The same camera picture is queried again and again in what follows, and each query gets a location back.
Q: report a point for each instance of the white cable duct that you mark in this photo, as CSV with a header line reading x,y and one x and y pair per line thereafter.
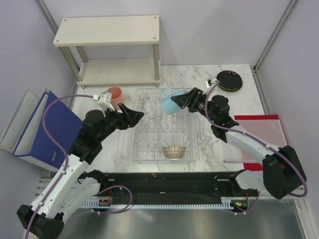
x,y
101,204

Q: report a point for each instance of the patterned bowl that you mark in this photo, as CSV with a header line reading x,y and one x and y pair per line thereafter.
x,y
173,152

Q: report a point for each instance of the white two-tier shelf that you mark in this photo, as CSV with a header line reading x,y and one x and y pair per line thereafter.
x,y
113,31

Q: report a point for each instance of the translucent plastic sleeve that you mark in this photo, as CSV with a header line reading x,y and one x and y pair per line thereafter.
x,y
231,154

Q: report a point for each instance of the white wire dish rack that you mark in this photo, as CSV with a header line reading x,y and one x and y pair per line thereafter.
x,y
157,129

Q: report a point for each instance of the blue mug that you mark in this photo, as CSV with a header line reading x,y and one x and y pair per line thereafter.
x,y
168,105

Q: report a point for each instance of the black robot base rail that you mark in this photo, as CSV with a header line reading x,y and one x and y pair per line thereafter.
x,y
216,184

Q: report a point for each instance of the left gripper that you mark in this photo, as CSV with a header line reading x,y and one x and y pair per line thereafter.
x,y
131,117

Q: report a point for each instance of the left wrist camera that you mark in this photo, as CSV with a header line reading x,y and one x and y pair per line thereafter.
x,y
104,101

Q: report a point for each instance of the black plate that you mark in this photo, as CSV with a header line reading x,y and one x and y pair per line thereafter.
x,y
229,79

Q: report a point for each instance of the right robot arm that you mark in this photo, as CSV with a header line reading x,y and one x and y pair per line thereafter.
x,y
281,174

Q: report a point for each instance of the red folder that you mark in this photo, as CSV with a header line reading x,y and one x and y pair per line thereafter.
x,y
274,117

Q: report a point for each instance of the tall pink cup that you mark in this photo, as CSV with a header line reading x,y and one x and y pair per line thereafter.
x,y
116,98

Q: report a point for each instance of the green plate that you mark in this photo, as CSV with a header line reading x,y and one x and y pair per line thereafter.
x,y
230,89

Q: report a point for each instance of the grey file holder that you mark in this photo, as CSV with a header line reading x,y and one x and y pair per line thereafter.
x,y
19,136

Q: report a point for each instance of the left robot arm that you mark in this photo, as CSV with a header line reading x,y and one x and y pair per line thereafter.
x,y
46,216

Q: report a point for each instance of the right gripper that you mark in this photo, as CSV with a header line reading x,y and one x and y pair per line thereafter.
x,y
191,98

